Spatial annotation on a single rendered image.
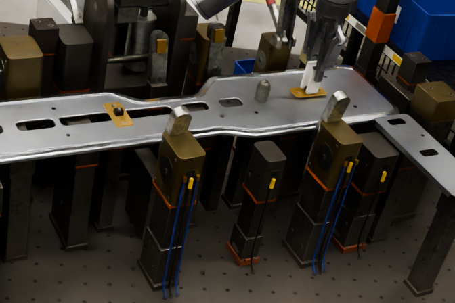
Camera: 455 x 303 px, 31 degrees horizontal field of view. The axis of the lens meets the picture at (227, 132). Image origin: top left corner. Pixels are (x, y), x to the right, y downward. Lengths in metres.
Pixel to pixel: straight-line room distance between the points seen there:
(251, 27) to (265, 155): 2.79
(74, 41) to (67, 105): 0.15
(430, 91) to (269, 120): 0.40
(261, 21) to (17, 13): 1.28
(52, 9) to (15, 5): 2.00
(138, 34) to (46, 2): 0.49
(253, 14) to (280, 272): 2.87
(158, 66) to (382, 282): 0.70
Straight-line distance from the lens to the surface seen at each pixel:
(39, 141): 1.61
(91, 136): 1.63
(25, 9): 4.25
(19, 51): 1.72
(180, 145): 1.57
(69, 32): 1.81
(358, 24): 2.28
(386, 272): 1.97
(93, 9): 1.81
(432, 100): 1.95
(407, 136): 1.88
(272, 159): 1.69
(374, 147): 1.84
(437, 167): 1.82
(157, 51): 1.81
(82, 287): 1.74
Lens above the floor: 1.94
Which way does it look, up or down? 33 degrees down
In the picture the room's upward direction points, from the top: 13 degrees clockwise
